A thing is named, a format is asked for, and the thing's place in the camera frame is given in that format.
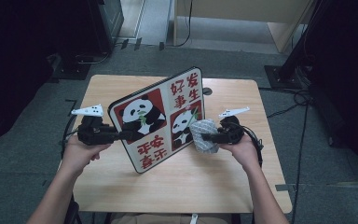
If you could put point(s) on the person's right hand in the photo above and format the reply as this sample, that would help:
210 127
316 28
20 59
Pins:
245 151

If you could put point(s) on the black chair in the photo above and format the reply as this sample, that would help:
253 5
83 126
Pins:
73 211

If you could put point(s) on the person's left hand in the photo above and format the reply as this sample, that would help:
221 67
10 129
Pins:
77 155

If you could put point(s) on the black metal stand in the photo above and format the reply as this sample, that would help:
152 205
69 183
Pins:
281 77

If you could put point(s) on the panda print picture board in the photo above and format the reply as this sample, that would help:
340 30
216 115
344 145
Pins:
155 112

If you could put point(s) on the gray knitted cloth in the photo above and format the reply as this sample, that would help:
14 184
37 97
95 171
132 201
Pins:
203 127

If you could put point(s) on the dark curtain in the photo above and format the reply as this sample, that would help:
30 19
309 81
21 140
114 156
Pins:
354 77

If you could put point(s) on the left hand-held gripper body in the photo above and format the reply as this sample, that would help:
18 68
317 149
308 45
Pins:
94 133

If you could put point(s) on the black equipment cabinet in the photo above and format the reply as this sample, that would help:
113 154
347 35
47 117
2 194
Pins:
105 25

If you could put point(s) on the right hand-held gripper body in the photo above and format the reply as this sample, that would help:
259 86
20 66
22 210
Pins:
231 132

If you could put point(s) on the black flat stand base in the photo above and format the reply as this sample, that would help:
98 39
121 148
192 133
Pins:
71 71

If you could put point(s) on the light wooden desk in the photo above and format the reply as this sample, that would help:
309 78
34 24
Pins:
230 7

